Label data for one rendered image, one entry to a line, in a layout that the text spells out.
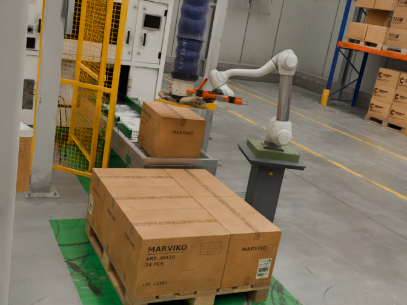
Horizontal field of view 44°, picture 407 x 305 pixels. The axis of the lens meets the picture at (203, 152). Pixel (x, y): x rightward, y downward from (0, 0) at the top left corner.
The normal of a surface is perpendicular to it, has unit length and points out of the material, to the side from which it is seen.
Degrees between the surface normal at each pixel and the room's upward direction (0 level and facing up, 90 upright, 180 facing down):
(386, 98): 92
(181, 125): 90
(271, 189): 90
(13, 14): 90
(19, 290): 0
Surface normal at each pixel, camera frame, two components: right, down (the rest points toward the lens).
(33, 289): 0.17, -0.95
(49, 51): 0.43, 0.32
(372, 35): -0.90, 0.01
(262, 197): 0.14, 0.30
